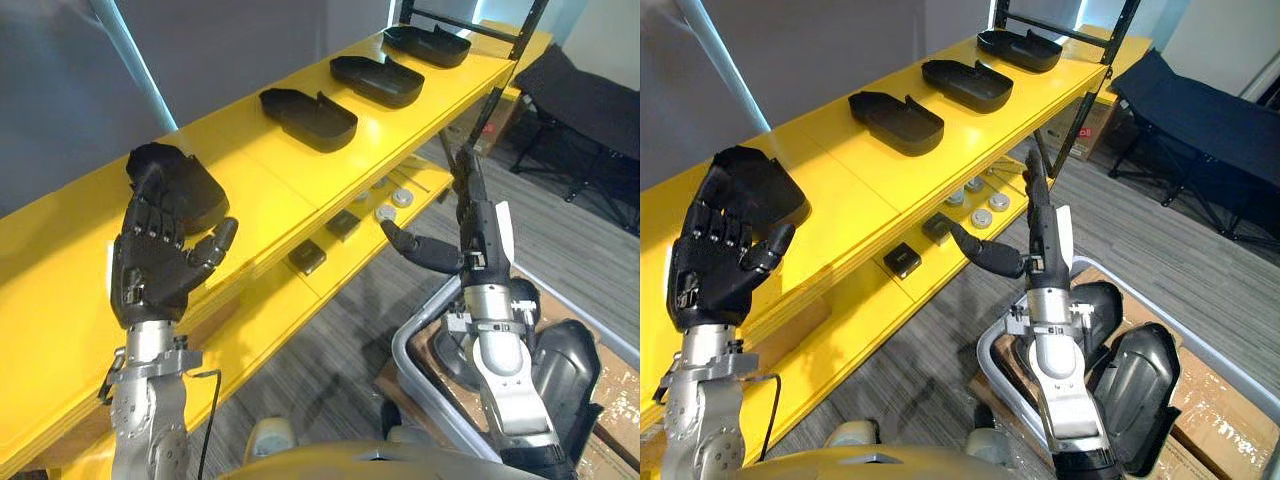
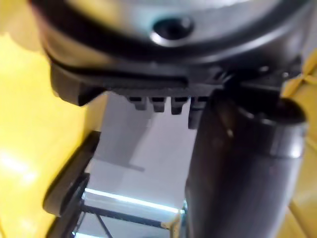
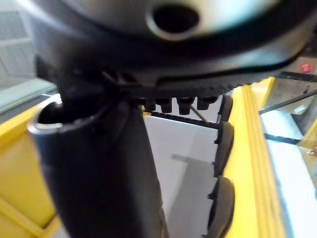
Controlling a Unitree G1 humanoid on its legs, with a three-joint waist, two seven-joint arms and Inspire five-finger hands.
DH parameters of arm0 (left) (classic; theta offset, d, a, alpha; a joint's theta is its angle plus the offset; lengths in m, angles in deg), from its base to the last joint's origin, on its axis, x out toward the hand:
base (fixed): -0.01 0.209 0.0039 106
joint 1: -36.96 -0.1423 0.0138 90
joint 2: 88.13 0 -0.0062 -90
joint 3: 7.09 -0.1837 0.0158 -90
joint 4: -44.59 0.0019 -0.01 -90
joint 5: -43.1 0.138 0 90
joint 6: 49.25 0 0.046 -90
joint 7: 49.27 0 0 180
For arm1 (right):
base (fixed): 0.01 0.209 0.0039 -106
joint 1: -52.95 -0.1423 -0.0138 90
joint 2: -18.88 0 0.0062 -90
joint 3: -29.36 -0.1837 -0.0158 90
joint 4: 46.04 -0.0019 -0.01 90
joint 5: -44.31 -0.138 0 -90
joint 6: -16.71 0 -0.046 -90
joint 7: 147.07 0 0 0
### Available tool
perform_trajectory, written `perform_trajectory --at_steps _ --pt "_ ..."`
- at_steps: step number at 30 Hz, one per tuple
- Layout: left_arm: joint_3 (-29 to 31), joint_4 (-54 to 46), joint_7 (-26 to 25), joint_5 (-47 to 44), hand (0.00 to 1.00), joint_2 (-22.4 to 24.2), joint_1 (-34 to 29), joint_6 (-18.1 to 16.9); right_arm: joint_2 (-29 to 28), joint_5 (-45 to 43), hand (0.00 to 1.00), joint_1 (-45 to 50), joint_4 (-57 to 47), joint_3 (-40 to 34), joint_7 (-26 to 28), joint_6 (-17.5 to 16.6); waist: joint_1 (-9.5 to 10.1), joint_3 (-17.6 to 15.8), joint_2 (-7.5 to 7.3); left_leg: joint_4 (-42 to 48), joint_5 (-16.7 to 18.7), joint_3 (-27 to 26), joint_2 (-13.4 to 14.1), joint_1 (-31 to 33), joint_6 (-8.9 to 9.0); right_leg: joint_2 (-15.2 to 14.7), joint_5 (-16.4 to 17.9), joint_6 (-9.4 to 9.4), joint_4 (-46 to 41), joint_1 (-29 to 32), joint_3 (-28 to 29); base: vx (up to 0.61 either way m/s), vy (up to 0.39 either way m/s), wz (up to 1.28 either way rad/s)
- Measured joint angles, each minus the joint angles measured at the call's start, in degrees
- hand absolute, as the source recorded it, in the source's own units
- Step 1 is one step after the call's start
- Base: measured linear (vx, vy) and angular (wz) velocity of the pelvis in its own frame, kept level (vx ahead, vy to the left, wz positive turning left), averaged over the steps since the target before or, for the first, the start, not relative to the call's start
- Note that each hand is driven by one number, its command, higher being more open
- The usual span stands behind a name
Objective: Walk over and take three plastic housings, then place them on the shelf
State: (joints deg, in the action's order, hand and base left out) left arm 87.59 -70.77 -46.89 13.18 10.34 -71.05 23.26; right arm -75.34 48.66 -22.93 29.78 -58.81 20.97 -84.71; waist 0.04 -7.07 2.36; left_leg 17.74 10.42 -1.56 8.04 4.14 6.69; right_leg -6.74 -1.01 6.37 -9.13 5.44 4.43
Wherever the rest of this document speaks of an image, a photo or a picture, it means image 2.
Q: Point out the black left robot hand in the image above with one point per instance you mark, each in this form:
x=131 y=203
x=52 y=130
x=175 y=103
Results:
x=235 y=161

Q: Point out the black plastic housing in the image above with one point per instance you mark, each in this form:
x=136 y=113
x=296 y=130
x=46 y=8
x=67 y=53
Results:
x=71 y=178

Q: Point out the yellow metal shelf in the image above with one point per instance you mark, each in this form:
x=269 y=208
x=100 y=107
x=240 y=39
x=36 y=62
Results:
x=24 y=124

